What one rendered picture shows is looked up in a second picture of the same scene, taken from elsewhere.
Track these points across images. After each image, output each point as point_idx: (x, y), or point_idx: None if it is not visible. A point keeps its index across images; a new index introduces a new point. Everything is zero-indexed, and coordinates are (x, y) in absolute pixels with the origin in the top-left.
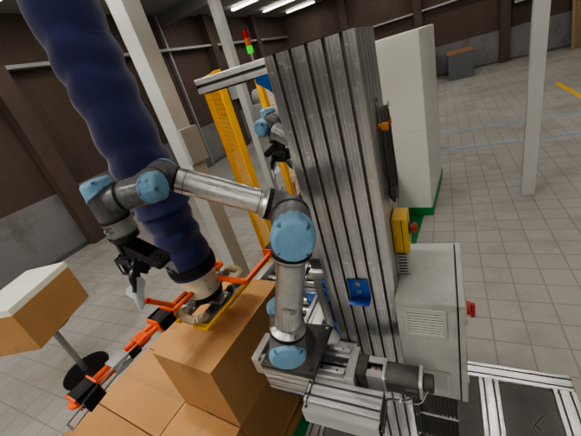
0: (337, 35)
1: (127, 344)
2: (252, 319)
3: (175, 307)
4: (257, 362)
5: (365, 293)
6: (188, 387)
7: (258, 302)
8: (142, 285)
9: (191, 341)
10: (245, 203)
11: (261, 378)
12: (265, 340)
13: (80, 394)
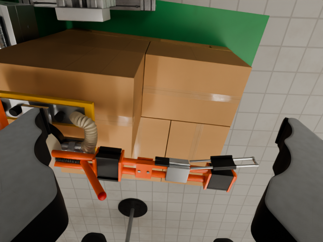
0: None
1: (157, 176)
2: (46, 66)
3: (86, 157)
4: (104, 12)
5: None
6: (138, 112)
7: (16, 70)
8: (304, 187)
9: (105, 127)
10: None
11: (100, 50)
12: (69, 11)
13: (227, 176)
